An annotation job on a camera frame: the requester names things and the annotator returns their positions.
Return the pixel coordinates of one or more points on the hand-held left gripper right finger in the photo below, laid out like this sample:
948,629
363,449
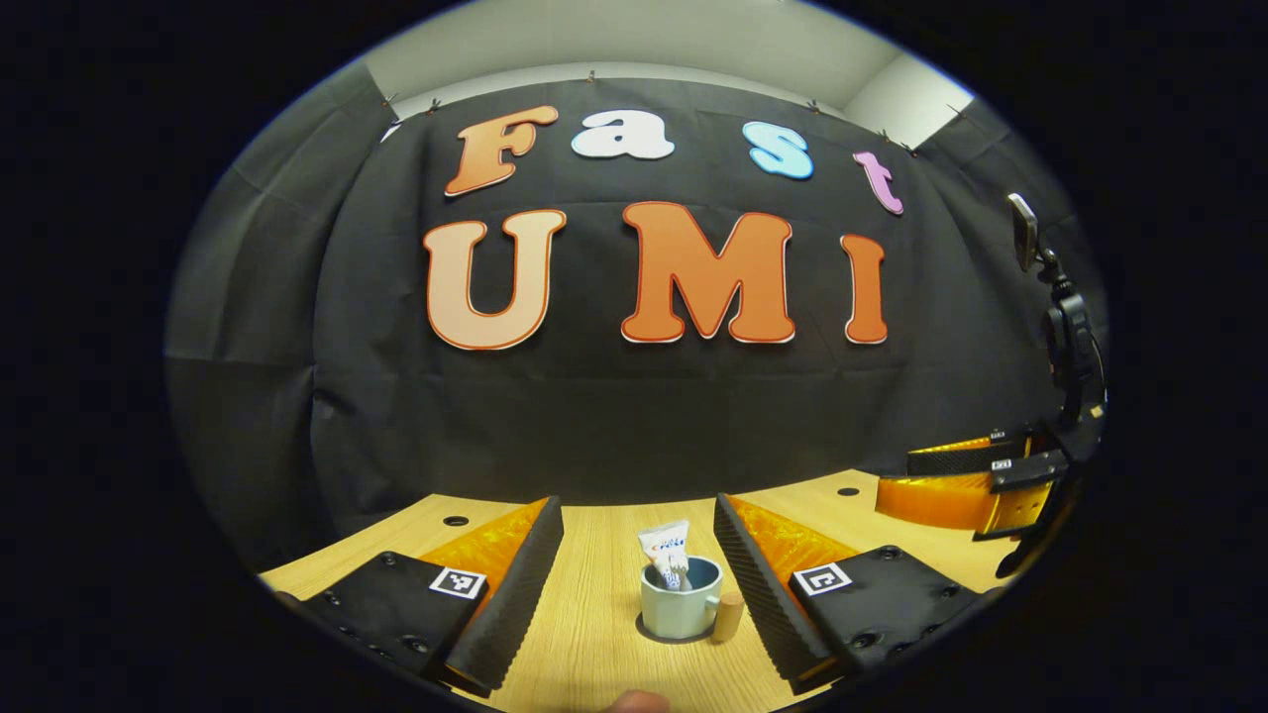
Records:
758,604

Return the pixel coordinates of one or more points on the wooden desktop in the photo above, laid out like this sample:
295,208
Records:
604,614

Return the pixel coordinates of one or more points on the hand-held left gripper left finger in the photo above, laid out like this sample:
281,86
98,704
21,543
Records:
515,604

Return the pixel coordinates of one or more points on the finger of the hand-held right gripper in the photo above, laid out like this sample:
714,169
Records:
1030,470
951,460

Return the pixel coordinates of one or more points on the black backdrop cloth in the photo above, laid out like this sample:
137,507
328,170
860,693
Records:
644,416

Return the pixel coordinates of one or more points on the round dark brown coaster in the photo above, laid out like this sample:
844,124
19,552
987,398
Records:
674,640

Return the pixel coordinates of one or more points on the white toothpaste tube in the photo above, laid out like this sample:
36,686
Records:
662,542

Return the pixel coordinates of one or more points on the white toothbrush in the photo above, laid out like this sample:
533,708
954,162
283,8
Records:
678,576

